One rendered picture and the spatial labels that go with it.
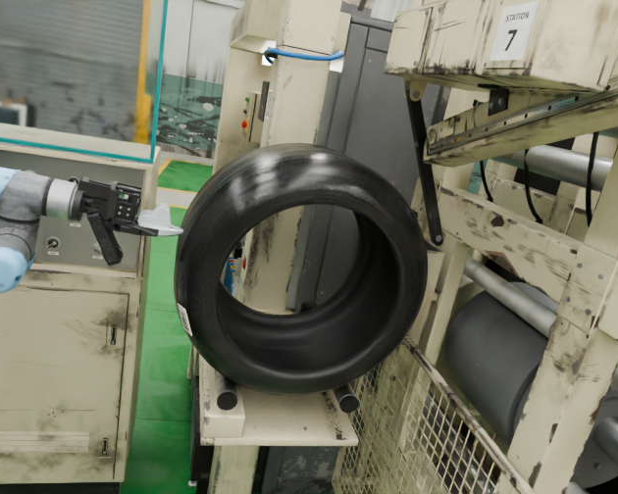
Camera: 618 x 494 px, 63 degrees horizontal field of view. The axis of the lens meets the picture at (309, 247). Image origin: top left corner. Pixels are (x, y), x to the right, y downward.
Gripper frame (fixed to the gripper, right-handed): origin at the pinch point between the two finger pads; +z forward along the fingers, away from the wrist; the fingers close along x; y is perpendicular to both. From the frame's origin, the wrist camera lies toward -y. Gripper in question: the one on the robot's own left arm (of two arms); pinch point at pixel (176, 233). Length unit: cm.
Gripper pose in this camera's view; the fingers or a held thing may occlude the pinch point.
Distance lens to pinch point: 108.7
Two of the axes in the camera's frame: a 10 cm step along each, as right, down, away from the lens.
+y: 2.8, -9.2, -2.7
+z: 9.4, 2.0, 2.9
